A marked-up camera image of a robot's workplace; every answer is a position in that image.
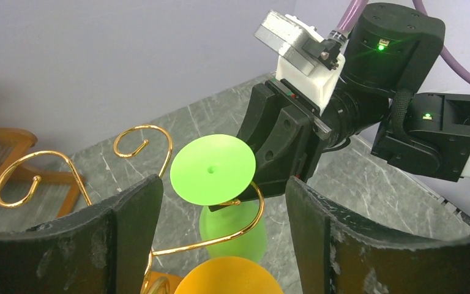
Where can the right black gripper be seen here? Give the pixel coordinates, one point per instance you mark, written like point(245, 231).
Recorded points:
point(287, 141)

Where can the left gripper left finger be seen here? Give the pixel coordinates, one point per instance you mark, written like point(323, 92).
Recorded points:
point(103, 248)

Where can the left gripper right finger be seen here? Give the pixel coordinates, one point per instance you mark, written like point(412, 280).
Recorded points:
point(340, 251)

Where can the green plastic wine glass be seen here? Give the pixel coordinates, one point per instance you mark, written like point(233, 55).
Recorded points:
point(213, 172)

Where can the orange plastic wine glass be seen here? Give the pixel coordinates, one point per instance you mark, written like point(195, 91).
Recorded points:
point(234, 275)

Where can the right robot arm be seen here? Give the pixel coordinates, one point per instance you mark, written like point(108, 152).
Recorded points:
point(367, 71)

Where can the wooden shelf rack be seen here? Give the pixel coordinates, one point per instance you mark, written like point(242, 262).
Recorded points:
point(16, 142)

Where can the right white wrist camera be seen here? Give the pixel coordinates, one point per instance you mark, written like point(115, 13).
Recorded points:
point(307, 61)

